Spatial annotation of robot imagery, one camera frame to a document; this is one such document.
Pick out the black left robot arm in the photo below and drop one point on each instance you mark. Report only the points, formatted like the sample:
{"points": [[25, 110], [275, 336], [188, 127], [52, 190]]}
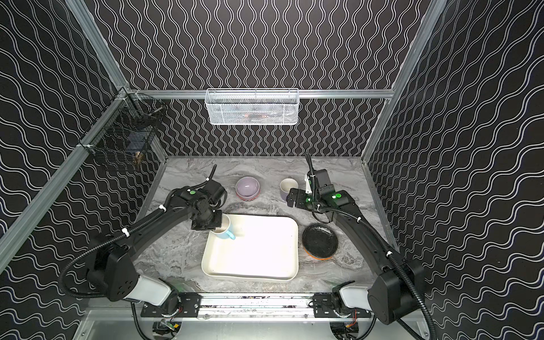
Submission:
{"points": [[109, 261]]}

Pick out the aluminium frame corner post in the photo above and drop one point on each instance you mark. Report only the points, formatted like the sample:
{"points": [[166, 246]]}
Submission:
{"points": [[92, 33]]}

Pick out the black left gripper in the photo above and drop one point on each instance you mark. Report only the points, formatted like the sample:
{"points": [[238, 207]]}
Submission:
{"points": [[207, 219]]}

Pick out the orange plate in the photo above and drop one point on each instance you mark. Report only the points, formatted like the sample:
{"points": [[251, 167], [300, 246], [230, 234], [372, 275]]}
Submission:
{"points": [[319, 258]]}

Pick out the black round plate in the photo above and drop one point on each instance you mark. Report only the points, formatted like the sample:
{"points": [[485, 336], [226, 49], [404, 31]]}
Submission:
{"points": [[320, 240]]}

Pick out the cream plastic bin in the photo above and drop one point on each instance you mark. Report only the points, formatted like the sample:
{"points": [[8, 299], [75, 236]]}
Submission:
{"points": [[265, 249]]}

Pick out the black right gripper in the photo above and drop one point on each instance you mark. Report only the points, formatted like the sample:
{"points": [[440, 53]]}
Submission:
{"points": [[316, 177]]}

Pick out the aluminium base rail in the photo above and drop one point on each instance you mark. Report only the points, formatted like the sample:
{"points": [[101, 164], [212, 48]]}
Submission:
{"points": [[249, 307]]}

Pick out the white wire mesh basket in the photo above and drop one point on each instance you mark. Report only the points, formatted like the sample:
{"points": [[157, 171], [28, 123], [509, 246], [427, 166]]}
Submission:
{"points": [[253, 106]]}

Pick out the light blue ceramic mug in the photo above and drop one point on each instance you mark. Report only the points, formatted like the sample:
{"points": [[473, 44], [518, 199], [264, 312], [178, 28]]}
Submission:
{"points": [[225, 229]]}

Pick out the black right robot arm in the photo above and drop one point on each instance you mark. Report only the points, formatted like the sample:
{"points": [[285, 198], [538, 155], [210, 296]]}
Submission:
{"points": [[399, 287]]}

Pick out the lilac ceramic bowl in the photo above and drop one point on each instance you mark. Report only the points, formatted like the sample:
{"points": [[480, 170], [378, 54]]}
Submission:
{"points": [[248, 188]]}

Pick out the black wire basket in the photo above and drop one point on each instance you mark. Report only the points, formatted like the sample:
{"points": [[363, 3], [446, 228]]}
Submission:
{"points": [[125, 142]]}

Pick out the purple ceramic mug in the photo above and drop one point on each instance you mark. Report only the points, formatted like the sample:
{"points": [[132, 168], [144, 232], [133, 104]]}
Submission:
{"points": [[285, 186]]}

